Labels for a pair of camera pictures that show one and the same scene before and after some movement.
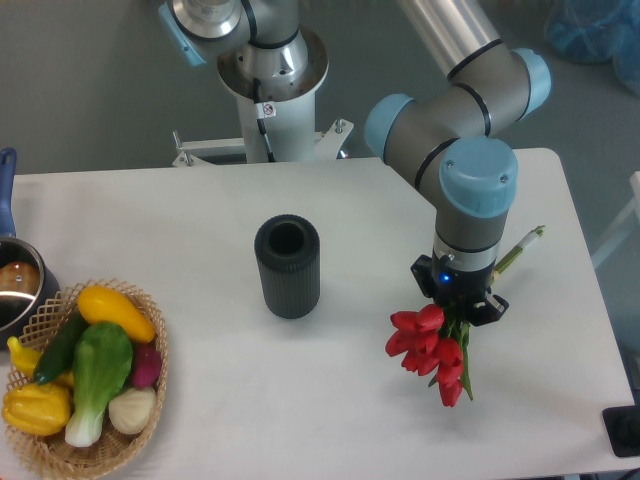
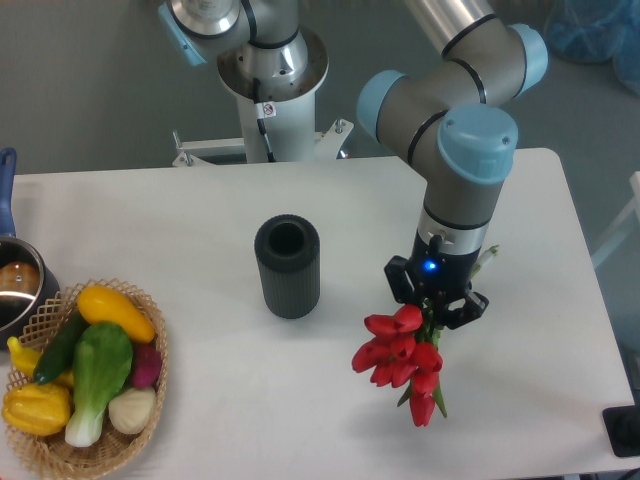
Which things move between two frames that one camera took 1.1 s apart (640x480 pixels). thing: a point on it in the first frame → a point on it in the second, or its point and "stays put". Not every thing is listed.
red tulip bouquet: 436,344 → 403,352
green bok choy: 102,362 stays put
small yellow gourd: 25,359 stays put
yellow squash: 101,304 stays put
